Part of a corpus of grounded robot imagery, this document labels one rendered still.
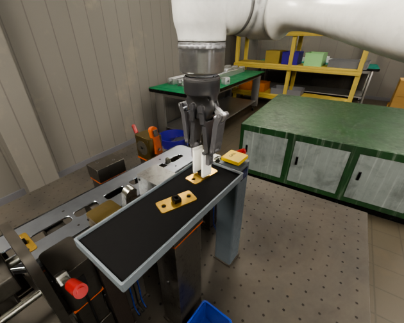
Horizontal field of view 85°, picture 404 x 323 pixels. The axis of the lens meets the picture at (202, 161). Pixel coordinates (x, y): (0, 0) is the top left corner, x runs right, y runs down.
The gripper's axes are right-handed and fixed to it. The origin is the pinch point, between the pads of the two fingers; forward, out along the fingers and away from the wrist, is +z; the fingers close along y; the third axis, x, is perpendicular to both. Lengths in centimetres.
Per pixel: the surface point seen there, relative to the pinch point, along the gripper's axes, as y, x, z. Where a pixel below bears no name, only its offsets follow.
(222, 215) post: 0.8, -10.8, 25.7
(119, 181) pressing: 35.7, 7.4, 20.0
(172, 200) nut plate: -2.9, 12.0, 3.5
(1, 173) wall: 228, 42, 88
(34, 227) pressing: 32, 35, 20
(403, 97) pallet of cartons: -8, -541, 78
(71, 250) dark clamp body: 8.1, 31.0, 12.1
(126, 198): 14.9, 14.6, 11.7
